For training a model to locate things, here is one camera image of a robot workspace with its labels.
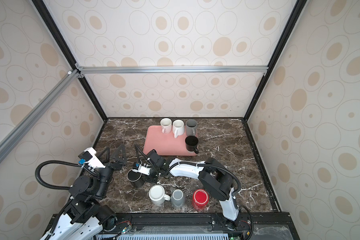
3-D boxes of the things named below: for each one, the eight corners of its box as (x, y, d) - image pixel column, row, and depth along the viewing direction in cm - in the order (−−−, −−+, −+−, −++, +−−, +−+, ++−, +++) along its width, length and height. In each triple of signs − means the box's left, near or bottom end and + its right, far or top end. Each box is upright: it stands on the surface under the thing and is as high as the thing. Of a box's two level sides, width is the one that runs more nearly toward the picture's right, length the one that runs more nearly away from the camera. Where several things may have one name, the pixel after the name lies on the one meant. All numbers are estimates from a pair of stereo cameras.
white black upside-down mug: (185, 154, 100) (185, 147, 93) (185, 143, 106) (185, 135, 99) (197, 154, 100) (198, 147, 93) (196, 143, 106) (197, 135, 99)
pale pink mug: (160, 136, 109) (159, 128, 102) (162, 126, 116) (160, 118, 109) (171, 136, 109) (170, 128, 102) (172, 126, 116) (171, 118, 109)
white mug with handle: (172, 138, 108) (172, 131, 102) (173, 126, 116) (172, 119, 110) (184, 138, 108) (184, 131, 102) (184, 126, 116) (184, 119, 110)
